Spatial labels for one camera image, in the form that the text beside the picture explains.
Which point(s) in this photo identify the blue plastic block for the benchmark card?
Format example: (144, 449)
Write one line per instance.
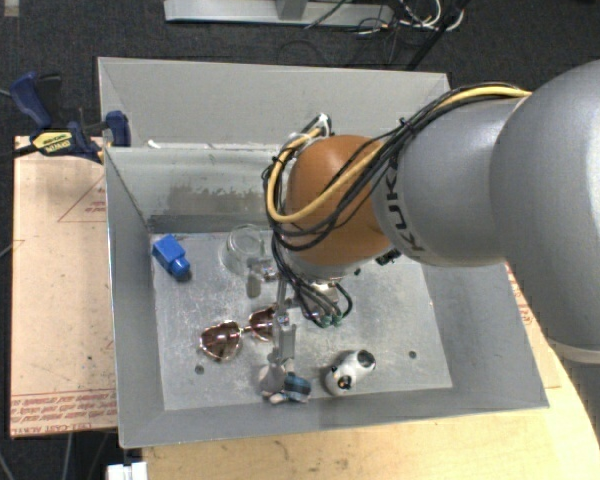
(170, 257)

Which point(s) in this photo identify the grey metal bin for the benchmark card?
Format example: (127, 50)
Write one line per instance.
(380, 328)

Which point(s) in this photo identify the black cylinder on white bracket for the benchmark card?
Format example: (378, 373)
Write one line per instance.
(389, 257)

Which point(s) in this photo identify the heart-shaped sunglasses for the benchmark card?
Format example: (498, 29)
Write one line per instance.
(222, 340)

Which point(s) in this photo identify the clear glass cup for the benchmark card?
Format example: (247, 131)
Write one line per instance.
(240, 250)

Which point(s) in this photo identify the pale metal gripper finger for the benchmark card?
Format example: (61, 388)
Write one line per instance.
(287, 342)
(253, 284)

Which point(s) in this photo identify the small blue-grey and white object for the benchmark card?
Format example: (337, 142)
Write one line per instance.
(297, 387)

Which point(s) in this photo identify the silver and white toy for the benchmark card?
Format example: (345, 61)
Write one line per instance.
(347, 370)

